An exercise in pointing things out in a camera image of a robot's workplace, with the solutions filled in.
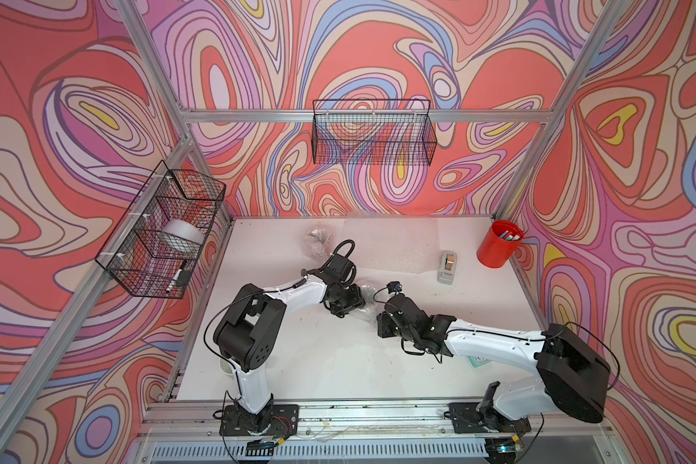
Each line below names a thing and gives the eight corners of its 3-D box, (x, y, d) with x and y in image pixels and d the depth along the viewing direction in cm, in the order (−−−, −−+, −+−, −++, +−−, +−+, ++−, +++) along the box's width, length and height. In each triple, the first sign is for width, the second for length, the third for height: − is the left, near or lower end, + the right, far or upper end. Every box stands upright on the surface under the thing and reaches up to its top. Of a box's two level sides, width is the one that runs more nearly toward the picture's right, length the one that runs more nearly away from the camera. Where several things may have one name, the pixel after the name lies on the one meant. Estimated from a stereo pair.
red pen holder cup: (482, 268, 107) (497, 243, 96) (473, 245, 114) (486, 219, 103) (511, 268, 107) (529, 243, 96) (500, 245, 114) (516, 219, 103)
